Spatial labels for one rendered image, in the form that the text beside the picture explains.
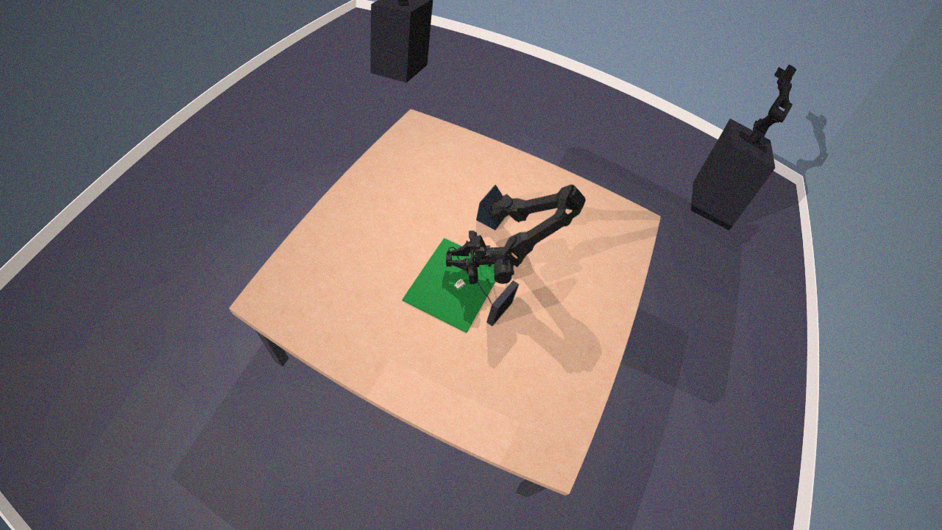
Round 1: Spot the green circuit board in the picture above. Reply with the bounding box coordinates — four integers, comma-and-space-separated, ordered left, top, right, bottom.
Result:
402, 238, 496, 333

